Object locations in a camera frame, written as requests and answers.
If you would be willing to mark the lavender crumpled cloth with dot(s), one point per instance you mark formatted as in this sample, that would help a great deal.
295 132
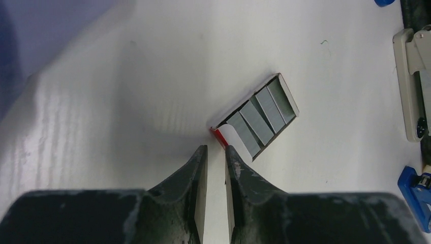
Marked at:
33 33

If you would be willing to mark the beige and black stapler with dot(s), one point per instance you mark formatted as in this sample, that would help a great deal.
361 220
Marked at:
412 59

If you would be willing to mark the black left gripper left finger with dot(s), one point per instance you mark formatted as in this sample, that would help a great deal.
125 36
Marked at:
171 212

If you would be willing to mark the blue stapler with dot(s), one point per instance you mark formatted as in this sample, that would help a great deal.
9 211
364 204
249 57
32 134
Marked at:
383 3
416 191

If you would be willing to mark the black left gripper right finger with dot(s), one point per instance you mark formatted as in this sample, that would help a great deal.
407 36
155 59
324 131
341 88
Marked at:
259 212

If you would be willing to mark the black floral blanket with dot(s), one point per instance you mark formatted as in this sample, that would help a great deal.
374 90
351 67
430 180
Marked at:
415 13

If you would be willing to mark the box of staples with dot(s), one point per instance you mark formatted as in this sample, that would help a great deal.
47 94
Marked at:
252 124

